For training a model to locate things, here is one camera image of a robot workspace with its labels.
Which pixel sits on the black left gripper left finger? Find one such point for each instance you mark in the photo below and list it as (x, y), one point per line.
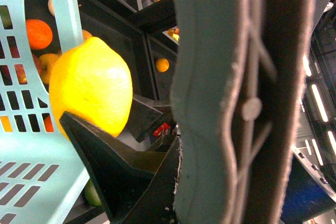
(133, 186)

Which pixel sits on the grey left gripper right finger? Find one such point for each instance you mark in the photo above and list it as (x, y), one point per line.
(235, 96)

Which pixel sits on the light blue plastic basket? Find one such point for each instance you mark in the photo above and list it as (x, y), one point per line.
(41, 172)

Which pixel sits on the yellow lemon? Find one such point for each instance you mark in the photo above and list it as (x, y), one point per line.
(93, 82)

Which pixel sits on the green lime lower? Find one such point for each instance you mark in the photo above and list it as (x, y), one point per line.
(91, 194)

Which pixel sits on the large orange left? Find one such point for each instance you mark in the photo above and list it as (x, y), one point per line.
(39, 34)

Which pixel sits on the black metal shelf frame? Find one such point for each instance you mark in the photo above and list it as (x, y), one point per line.
(135, 30)

